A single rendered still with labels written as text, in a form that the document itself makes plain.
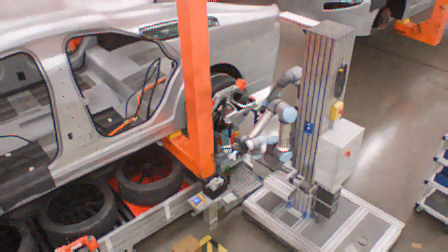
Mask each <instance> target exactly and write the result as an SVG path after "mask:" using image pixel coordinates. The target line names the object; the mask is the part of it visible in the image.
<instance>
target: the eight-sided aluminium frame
mask: <svg viewBox="0 0 448 252"><path fill-rule="evenodd" d="M236 91H237V92H238V93H240V94H241V95H249V94H248V93H245V91H243V90H241V89H240V88H239V87H237V86H235V85H233V86H231V87H229V88H226V89H224V90H222V91H220V92H218V93H216V95H214V98H213V99H212V100H213V101H215V102H216V103H215V104H214V106H213V107H212V113H213V112H214V109H215V108H216V106H217V105H218V103H219V102H220V99H222V98H223V97H226V95H231V93H235V92H236ZM248 114H249V111H248V112H245V113H244V114H242V115H243V122H244V120H245V118H246V117H247V116H248ZM243 122H242V123H241V124H243ZM241 124H240V125H239V126H235V125H233V126H231V132H232V134H233V133H234V132H237V131H238V130H239V128H240V127H241ZM213 136H214V137H217V138H219V139H222V132H220V133H218V132H216V131H214V130H213Z"/></svg>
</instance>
